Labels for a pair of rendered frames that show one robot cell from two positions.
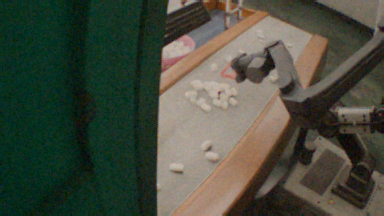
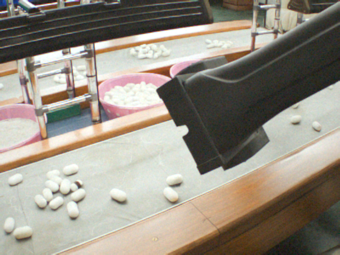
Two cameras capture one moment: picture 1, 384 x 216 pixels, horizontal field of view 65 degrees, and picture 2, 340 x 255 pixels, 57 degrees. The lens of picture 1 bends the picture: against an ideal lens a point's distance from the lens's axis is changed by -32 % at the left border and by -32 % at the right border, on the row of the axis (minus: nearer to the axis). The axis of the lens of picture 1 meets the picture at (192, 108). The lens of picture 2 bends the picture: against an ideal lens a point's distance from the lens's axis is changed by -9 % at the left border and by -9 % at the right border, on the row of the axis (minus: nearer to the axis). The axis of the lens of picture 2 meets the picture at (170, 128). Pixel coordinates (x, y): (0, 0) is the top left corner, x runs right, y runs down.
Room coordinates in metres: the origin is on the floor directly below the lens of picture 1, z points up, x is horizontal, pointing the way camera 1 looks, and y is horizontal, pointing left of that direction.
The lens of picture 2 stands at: (0.42, -0.34, 1.22)
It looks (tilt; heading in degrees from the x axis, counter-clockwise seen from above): 31 degrees down; 31
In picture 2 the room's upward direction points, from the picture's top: straight up
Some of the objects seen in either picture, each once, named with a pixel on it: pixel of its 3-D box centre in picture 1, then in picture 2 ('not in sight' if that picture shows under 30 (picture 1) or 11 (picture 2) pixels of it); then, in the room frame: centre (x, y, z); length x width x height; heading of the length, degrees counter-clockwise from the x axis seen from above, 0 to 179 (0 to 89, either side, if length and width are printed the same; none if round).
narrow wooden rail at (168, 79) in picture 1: (179, 80); (208, 112); (1.31, 0.05, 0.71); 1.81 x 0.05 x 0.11; 153
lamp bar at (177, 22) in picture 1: (136, 41); (72, 24); (0.86, 0.14, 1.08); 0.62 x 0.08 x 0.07; 153
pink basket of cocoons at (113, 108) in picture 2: not in sight; (137, 101); (1.23, 0.27, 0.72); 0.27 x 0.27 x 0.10
